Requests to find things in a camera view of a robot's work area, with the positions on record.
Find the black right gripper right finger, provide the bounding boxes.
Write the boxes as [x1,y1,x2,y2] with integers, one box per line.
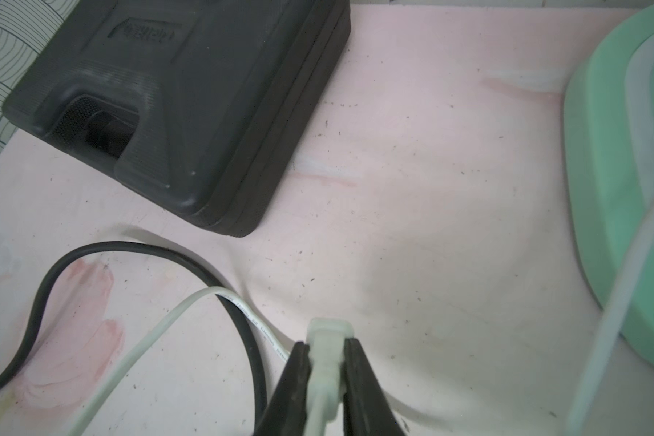
[343,338,405,436]

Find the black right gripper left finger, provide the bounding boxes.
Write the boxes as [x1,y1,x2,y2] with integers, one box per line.
[254,342,311,436]

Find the white green fan cable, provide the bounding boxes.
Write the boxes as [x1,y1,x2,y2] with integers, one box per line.
[64,168,654,436]

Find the green desk fan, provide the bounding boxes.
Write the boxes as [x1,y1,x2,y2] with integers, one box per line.
[563,0,654,383]

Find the black plastic tool case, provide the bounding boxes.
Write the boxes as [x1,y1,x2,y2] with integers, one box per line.
[3,1,351,237]

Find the black power strip cable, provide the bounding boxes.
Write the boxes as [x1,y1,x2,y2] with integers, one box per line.
[0,241,268,432]

